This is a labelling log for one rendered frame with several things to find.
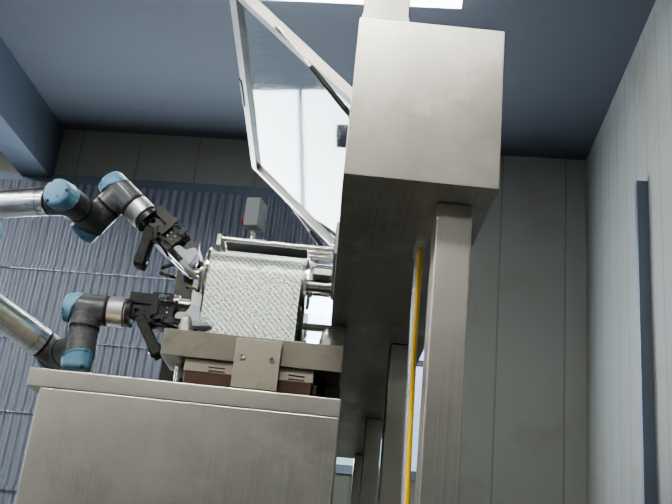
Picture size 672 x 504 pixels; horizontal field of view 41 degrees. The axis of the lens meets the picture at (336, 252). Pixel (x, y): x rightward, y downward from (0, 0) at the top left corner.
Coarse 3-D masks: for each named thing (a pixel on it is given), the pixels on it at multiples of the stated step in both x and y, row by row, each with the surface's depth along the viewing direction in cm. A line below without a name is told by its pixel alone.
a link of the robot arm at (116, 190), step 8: (112, 176) 235; (120, 176) 236; (104, 184) 235; (112, 184) 234; (120, 184) 234; (128, 184) 235; (104, 192) 235; (112, 192) 234; (120, 192) 233; (128, 192) 233; (136, 192) 234; (104, 200) 234; (112, 200) 233; (120, 200) 233; (128, 200) 233; (112, 208) 234; (120, 208) 234
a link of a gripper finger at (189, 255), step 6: (180, 246) 230; (180, 252) 229; (186, 252) 229; (192, 252) 229; (186, 258) 229; (192, 258) 229; (180, 264) 228; (186, 264) 228; (186, 270) 228; (192, 270) 228
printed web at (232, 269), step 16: (224, 256) 228; (240, 256) 229; (256, 256) 230; (272, 256) 256; (208, 272) 225; (224, 272) 226; (240, 272) 226; (256, 272) 226; (272, 272) 226; (288, 272) 226; (240, 288) 224; (256, 288) 224; (272, 288) 224; (288, 288) 224
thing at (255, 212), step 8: (248, 200) 296; (256, 200) 296; (248, 208) 295; (256, 208) 295; (264, 208) 299; (248, 216) 294; (256, 216) 293; (264, 216) 299; (248, 224) 293; (256, 224) 292; (256, 232) 298
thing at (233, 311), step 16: (208, 288) 224; (224, 288) 224; (208, 304) 222; (224, 304) 223; (240, 304) 223; (256, 304) 223; (272, 304) 223; (288, 304) 223; (208, 320) 221; (224, 320) 221; (240, 320) 221; (256, 320) 221; (272, 320) 221; (288, 320) 222; (256, 336) 220; (272, 336) 220; (288, 336) 220
